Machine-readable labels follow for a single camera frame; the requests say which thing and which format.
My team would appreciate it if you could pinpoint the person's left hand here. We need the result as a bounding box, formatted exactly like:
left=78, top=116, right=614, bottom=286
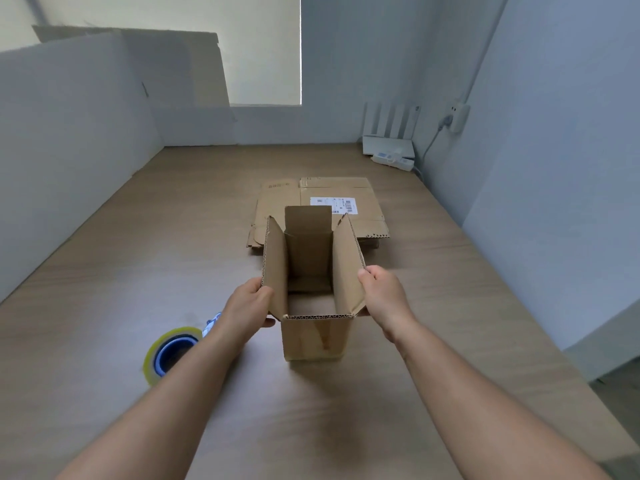
left=213, top=277, right=277, bottom=345

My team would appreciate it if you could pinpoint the person's right hand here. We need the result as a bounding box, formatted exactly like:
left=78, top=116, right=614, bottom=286
left=357, top=265, right=419, bottom=345

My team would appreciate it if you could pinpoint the stack of cardboard boxes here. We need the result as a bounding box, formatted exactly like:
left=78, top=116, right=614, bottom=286
left=247, top=234, right=381, bottom=251

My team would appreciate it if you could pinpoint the white-labelled cardboard box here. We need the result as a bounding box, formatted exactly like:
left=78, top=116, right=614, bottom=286
left=259, top=205, right=371, bottom=363

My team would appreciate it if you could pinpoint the blue tape dispenser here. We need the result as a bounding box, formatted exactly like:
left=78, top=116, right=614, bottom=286
left=153, top=312, right=223, bottom=378

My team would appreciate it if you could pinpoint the clear yellowish tape roll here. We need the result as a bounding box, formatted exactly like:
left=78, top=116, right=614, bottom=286
left=142, top=325, right=203, bottom=388

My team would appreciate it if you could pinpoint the tuck-flap cardboard box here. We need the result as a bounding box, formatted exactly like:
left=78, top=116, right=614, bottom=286
left=245, top=177, right=390, bottom=249

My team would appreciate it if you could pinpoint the person's left forearm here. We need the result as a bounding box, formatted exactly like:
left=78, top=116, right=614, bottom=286
left=55, top=324, right=246, bottom=480

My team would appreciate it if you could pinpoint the person's right forearm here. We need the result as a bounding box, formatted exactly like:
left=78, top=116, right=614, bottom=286
left=395, top=319, right=613, bottom=480

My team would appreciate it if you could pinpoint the white power strip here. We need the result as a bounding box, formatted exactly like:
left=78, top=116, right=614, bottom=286
left=371, top=150, right=416, bottom=173

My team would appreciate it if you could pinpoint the white router with antennas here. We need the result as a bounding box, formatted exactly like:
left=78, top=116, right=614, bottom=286
left=361, top=101, right=422, bottom=161

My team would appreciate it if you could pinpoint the white foam partition board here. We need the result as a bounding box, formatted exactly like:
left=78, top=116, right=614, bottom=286
left=0, top=33, right=165, bottom=303

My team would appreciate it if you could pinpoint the bright window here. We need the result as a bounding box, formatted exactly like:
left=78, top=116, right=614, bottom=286
left=0, top=0, right=303, bottom=107

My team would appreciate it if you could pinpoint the grey power cable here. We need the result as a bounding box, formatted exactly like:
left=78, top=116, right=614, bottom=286
left=413, top=114, right=453, bottom=183

